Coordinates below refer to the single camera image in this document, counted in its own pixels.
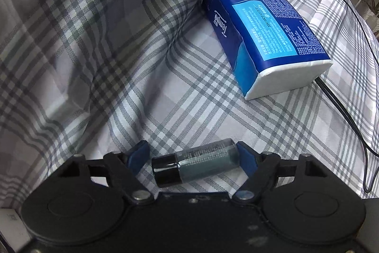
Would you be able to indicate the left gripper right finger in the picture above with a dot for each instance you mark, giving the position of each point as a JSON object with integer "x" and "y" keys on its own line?
{"x": 260, "y": 169}

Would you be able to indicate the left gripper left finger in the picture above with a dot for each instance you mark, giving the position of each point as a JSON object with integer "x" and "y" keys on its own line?
{"x": 123, "y": 169}

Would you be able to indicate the dark glass bottle black cap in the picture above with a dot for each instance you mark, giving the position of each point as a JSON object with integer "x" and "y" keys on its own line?
{"x": 196, "y": 163}

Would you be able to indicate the blue tissue pack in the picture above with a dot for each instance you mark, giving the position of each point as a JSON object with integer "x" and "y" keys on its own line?
{"x": 269, "y": 46}

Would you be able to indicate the grey plaid sofa cover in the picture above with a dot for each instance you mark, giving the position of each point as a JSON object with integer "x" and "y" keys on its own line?
{"x": 98, "y": 76}

